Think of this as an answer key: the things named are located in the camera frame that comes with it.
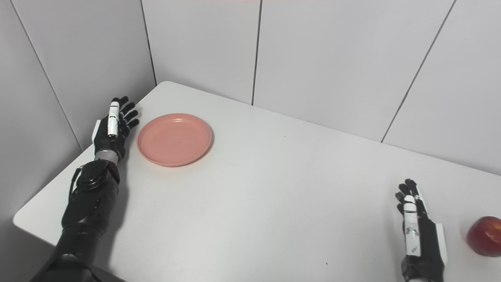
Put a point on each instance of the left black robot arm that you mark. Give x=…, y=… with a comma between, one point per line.
x=84, y=211

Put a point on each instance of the red apple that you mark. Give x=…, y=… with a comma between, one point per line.
x=485, y=236

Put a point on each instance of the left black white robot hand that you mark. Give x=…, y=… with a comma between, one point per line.
x=111, y=133

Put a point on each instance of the pink round plate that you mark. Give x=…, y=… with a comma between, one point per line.
x=174, y=140

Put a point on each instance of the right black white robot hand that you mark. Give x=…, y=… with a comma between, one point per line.
x=424, y=246

